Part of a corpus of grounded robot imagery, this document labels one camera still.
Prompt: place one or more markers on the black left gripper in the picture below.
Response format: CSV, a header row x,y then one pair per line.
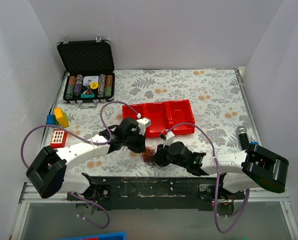
x,y
140,144

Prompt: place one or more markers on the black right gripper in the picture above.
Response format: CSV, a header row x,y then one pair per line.
x,y
160,157

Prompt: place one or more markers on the red three-compartment tray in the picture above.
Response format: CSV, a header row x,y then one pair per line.
x,y
163,115

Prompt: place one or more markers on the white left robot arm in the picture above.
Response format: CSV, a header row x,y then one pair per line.
x,y
50,172

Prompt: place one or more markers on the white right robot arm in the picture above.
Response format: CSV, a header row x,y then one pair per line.
x,y
255,167

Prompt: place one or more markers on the floral patterned table mat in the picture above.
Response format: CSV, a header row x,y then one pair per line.
x,y
216,97

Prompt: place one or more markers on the yellow toy brick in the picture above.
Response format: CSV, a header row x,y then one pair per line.
x,y
61,117

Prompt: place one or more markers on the black microphone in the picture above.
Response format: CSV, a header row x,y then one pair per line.
x,y
241,132

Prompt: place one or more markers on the red white toy block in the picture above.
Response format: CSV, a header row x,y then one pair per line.
x,y
59,138

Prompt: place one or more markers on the black poker chip case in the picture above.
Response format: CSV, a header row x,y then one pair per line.
x,y
90,71

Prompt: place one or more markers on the blue toy brick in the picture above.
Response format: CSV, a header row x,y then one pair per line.
x,y
50,119

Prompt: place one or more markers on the blue bin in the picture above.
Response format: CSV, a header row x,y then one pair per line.
x,y
104,236

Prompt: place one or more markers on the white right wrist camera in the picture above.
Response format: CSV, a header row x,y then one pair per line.
x,y
168,137

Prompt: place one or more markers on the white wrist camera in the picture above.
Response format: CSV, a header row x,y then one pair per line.
x,y
168,137
143,124

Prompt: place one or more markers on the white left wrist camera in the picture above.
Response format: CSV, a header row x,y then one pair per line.
x,y
143,124

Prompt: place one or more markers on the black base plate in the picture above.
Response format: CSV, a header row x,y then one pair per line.
x,y
144,193

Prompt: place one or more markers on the aluminium frame rail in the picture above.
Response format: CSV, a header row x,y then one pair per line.
x,y
28,196

